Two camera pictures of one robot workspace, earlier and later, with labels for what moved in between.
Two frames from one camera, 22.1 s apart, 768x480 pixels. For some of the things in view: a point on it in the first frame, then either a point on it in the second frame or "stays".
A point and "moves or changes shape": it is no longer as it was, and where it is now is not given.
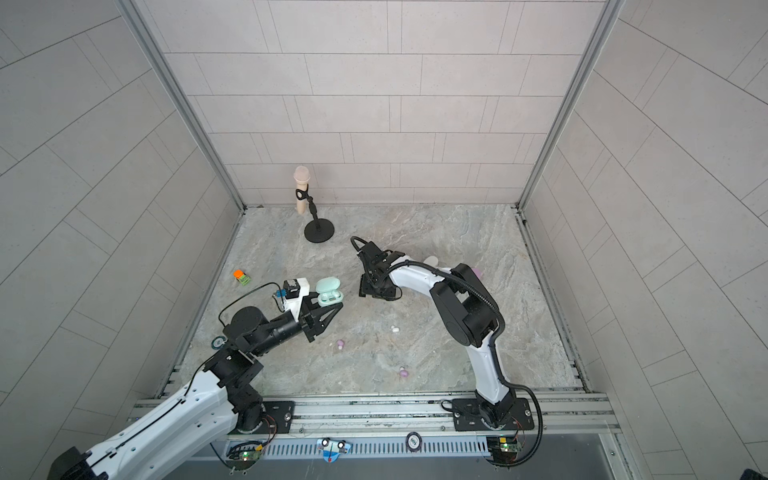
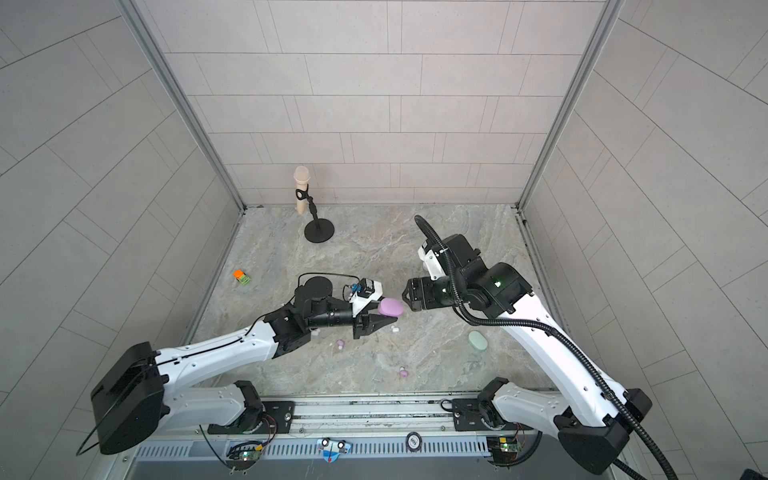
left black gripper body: (302, 321) to (357, 324)
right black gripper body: (371, 284) to (438, 293)
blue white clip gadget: (331, 449) stays
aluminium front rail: (568, 413) stays
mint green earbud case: (329, 292) moves or changes shape
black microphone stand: (320, 230) stays
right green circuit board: (504, 449) stays
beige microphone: (301, 175) stays
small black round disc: (413, 442) stays
